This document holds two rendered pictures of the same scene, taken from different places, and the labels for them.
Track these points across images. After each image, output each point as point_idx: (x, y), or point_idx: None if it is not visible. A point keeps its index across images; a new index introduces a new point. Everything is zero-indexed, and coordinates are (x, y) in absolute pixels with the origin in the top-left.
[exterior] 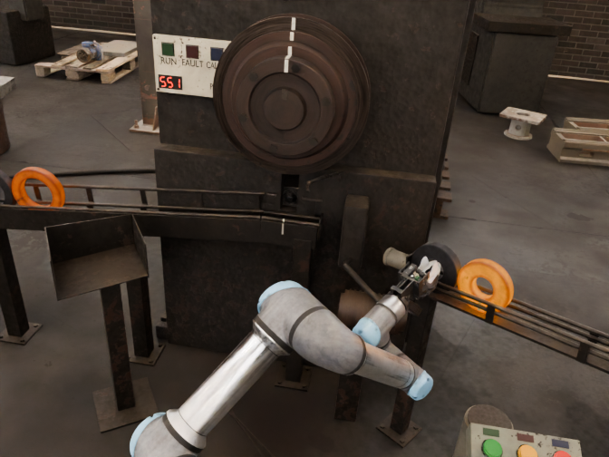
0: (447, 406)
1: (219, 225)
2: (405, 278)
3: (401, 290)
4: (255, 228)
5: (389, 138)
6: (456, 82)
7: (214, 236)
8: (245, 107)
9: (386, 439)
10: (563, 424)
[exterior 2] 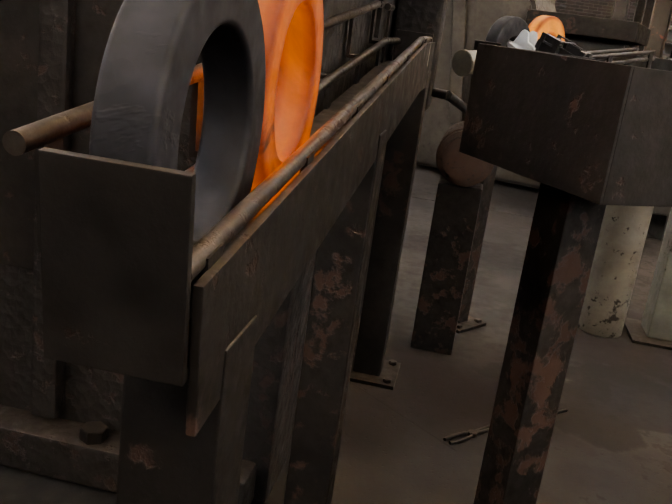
0: (407, 290)
1: (416, 69)
2: (567, 45)
3: (587, 52)
4: (423, 64)
5: None
6: None
7: (410, 99)
8: None
9: (474, 331)
10: (419, 252)
